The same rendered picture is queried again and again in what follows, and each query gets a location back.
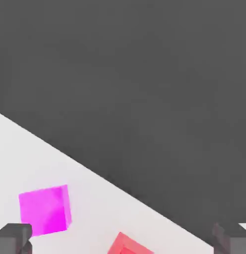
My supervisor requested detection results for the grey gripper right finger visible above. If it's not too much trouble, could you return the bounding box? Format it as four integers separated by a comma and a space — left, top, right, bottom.
212, 222, 246, 254

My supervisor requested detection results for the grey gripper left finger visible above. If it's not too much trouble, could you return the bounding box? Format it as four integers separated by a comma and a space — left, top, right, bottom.
0, 223, 33, 254

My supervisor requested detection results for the small magenta cube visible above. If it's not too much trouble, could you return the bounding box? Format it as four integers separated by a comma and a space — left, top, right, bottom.
18, 184, 72, 237

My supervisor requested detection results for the small red cube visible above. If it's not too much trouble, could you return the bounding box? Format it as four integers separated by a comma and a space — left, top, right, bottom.
107, 231, 155, 254

